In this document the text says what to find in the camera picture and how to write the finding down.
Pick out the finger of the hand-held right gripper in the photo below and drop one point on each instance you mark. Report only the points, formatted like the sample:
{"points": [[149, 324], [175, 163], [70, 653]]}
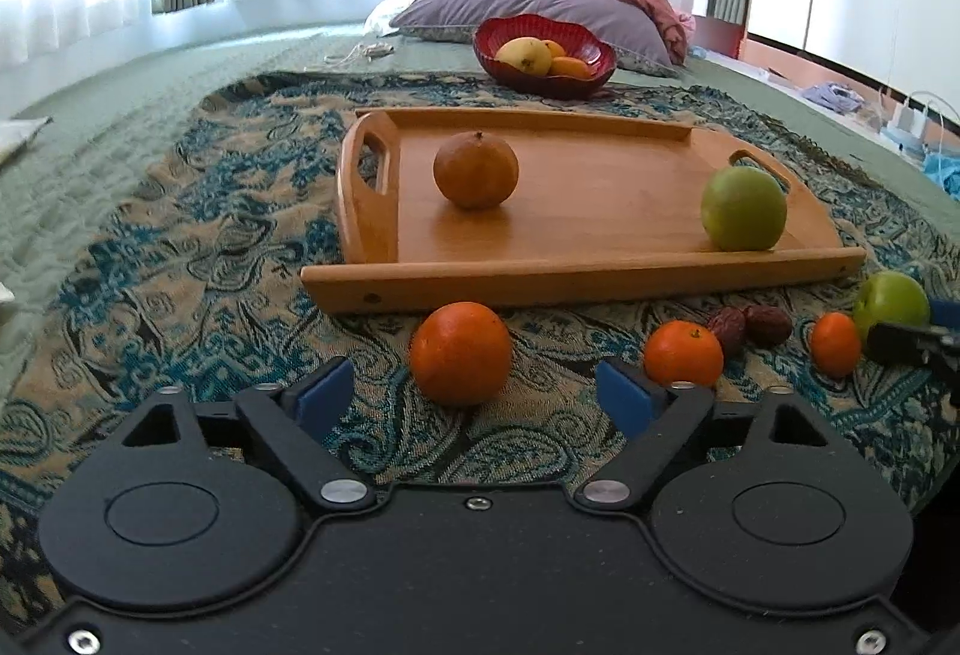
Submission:
{"points": [[945, 311], [904, 343]]}

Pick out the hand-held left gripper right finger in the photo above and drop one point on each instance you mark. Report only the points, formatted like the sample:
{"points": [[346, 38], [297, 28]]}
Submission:
{"points": [[626, 396]]}

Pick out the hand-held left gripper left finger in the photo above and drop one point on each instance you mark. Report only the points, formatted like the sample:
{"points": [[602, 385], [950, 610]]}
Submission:
{"points": [[328, 391]]}

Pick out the small green apple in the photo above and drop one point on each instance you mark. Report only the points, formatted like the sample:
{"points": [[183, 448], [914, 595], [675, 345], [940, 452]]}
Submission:
{"points": [[889, 302]]}

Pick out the small tangerine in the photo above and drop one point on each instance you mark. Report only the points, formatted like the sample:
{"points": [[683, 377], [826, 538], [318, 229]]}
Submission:
{"points": [[835, 343]]}

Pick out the brown dried date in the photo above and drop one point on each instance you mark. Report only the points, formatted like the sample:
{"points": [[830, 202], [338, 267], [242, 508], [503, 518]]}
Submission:
{"points": [[769, 325], [729, 327]]}

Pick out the large orange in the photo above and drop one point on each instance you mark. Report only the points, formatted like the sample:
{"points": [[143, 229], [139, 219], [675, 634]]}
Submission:
{"points": [[461, 352]]}

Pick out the wooden tray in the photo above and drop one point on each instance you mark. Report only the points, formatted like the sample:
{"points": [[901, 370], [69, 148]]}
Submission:
{"points": [[600, 205]]}

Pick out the paisley patterned blanket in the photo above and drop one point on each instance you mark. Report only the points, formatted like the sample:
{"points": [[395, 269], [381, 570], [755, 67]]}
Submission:
{"points": [[187, 265]]}

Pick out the white charger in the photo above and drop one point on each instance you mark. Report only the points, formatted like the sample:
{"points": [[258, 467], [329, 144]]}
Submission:
{"points": [[909, 118]]}

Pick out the large green apple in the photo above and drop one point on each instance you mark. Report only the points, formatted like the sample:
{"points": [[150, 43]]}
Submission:
{"points": [[742, 208]]}

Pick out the blue crumpled cloth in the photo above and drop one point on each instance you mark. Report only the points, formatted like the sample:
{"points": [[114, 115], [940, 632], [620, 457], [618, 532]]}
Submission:
{"points": [[832, 97]]}

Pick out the brownish orange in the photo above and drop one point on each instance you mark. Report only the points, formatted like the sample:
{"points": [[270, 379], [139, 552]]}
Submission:
{"points": [[476, 171]]}

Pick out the red glass bowl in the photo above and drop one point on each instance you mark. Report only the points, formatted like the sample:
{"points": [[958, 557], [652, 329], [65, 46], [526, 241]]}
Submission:
{"points": [[544, 81]]}

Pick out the small orange loquat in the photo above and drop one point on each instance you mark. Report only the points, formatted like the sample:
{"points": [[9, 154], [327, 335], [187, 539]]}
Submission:
{"points": [[570, 67], [556, 48]]}

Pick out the yellow pear in bowl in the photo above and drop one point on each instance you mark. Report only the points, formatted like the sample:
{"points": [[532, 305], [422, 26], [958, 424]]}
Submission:
{"points": [[523, 55]]}

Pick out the green quilted bedspread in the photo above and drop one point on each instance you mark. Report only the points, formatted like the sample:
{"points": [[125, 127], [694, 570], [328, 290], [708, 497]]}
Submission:
{"points": [[90, 122]]}

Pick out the white pillow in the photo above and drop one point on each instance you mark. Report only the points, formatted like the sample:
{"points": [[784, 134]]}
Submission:
{"points": [[390, 9]]}

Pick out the white printed packet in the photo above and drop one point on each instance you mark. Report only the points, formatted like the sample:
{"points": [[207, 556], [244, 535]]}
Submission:
{"points": [[21, 137]]}

